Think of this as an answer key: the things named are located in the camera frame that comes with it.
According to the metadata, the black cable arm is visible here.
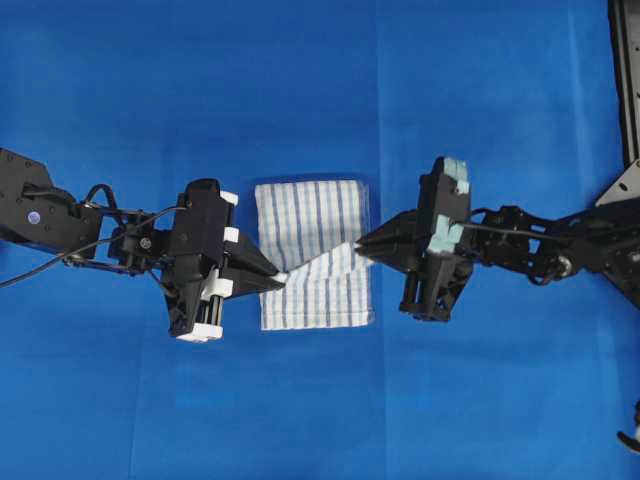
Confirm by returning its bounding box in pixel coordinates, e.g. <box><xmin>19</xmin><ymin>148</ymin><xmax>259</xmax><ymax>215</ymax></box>
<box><xmin>0</xmin><ymin>184</ymin><xmax>189</xmax><ymax>289</ymax></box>
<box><xmin>462</xmin><ymin>221</ymin><xmax>571</xmax><ymax>244</ymax></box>

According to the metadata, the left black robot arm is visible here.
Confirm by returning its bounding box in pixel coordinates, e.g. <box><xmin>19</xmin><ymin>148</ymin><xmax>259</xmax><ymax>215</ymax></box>
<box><xmin>1</xmin><ymin>149</ymin><xmax>284</xmax><ymax>343</ymax></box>

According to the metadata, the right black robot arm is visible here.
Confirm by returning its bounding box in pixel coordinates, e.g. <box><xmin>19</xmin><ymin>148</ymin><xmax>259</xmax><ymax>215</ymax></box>
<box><xmin>356</xmin><ymin>173</ymin><xmax>639</xmax><ymax>322</ymax></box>

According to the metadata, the black metal frame stand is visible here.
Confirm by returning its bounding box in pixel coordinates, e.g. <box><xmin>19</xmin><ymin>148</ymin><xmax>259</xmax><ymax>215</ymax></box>
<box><xmin>595</xmin><ymin>0</ymin><xmax>639</xmax><ymax>206</ymax></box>

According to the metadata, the white blue striped towel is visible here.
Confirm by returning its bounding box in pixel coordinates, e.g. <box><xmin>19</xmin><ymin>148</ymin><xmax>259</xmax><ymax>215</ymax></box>
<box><xmin>255</xmin><ymin>179</ymin><xmax>374</xmax><ymax>331</ymax></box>

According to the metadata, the black clip at edge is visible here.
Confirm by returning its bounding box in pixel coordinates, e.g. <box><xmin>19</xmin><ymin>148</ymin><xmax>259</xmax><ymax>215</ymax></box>
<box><xmin>616</xmin><ymin>399</ymin><xmax>640</xmax><ymax>451</ymax></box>

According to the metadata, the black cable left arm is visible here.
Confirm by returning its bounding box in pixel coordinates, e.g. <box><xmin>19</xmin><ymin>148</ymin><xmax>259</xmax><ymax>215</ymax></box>
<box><xmin>0</xmin><ymin>184</ymin><xmax>189</xmax><ymax>289</ymax></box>

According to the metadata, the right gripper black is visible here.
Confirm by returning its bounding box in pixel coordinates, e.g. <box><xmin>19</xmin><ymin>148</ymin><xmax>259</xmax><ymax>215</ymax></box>
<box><xmin>356</xmin><ymin>173</ymin><xmax>473</xmax><ymax>322</ymax></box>

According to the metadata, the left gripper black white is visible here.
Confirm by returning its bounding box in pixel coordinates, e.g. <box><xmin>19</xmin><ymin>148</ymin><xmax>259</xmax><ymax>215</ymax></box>
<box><xmin>167</xmin><ymin>189</ymin><xmax>285</xmax><ymax>343</ymax></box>

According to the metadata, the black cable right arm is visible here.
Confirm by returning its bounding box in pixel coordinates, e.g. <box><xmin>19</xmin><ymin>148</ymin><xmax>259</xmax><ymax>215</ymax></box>
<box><xmin>462</xmin><ymin>221</ymin><xmax>571</xmax><ymax>244</ymax></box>

